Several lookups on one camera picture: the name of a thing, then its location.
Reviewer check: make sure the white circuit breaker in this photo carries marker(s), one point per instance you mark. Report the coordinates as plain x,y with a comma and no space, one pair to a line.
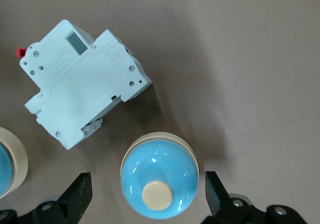
82,84

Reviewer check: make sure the blue dome call bell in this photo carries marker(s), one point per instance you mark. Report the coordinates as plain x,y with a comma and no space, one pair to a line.
15,149
160,169

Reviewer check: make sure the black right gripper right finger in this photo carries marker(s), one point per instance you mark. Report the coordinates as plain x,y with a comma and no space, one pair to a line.
225,209

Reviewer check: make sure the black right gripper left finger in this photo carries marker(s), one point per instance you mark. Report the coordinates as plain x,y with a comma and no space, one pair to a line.
62,209

